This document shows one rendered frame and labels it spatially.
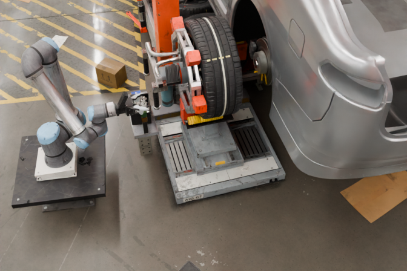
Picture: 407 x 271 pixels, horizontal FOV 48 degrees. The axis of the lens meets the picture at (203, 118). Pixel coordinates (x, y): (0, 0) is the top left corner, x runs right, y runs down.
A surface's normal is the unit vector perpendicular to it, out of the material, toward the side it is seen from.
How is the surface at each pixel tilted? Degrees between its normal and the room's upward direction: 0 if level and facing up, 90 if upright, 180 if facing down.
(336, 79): 17
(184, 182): 0
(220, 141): 0
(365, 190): 1
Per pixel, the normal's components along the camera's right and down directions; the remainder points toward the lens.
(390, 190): -0.03, -0.67
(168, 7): 0.27, 0.70
